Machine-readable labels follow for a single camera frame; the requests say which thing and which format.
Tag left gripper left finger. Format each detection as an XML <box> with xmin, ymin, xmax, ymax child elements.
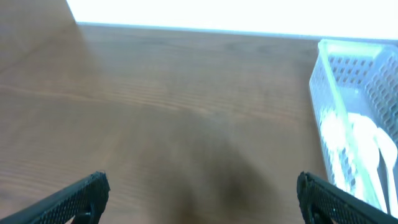
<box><xmin>1</xmin><ymin>171</ymin><xmax>110</xmax><ymax>224</ymax></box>

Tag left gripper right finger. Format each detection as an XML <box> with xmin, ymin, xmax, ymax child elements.
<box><xmin>297</xmin><ymin>172</ymin><xmax>397</xmax><ymax>224</ymax></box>

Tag white plastic spoon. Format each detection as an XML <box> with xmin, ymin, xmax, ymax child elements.
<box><xmin>375</xmin><ymin>128</ymin><xmax>397</xmax><ymax>218</ymax></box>
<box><xmin>320</xmin><ymin>110</ymin><xmax>351</xmax><ymax>192</ymax></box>
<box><xmin>348</xmin><ymin>113</ymin><xmax>387</xmax><ymax>213</ymax></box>

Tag grey perforated plastic basket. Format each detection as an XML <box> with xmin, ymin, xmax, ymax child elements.
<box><xmin>309</xmin><ymin>39</ymin><xmax>397</xmax><ymax>215</ymax></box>

